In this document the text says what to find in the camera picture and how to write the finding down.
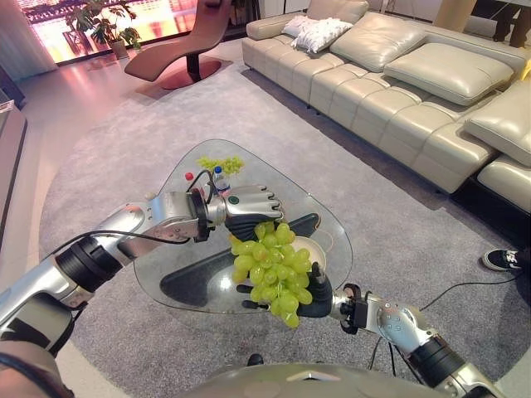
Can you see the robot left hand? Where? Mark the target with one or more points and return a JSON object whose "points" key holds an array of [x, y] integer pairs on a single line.
{"points": [[249, 205]]}

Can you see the large green grape bunch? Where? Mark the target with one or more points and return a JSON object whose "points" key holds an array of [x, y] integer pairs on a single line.
{"points": [[271, 269]]}

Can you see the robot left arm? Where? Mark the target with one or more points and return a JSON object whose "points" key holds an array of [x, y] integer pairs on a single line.
{"points": [[95, 253]]}

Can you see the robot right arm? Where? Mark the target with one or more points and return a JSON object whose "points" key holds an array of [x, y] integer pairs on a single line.
{"points": [[415, 340]]}

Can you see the cream round plate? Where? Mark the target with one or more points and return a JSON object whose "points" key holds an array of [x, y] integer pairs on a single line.
{"points": [[315, 250]]}

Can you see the grey round rug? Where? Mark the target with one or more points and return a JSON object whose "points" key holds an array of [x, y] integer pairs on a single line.
{"points": [[257, 207]]}

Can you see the glass coffee table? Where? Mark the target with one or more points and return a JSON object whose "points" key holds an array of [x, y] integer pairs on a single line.
{"points": [[245, 232]]}

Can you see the clear plastic water bottle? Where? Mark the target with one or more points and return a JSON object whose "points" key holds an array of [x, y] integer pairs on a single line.
{"points": [[221, 181]]}

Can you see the small green grape bunch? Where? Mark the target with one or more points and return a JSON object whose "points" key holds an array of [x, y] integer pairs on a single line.
{"points": [[222, 162]]}

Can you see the red bottle cap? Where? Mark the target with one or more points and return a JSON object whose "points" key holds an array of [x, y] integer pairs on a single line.
{"points": [[189, 176]]}

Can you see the brown lounge chair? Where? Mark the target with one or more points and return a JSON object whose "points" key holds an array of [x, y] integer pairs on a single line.
{"points": [[186, 45]]}

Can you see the robot silver torso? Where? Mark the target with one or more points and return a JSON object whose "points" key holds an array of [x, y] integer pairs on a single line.
{"points": [[286, 381]]}

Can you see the beige leather sofa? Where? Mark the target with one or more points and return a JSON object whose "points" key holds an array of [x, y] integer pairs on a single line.
{"points": [[386, 83]]}

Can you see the white textured pillow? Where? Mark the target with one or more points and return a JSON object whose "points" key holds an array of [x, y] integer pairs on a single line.
{"points": [[317, 31]]}

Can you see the beige leather seat cushion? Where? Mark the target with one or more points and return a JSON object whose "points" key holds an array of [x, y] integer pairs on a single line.
{"points": [[450, 70], [379, 39], [504, 122]]}

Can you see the potted green plant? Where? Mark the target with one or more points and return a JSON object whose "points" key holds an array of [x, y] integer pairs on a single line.
{"points": [[105, 22]]}

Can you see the person's black sneaker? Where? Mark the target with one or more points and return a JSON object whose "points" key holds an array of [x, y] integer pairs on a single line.
{"points": [[502, 260]]}

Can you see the person's legs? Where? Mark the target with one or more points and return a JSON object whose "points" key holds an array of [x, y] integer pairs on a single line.
{"points": [[512, 22]]}

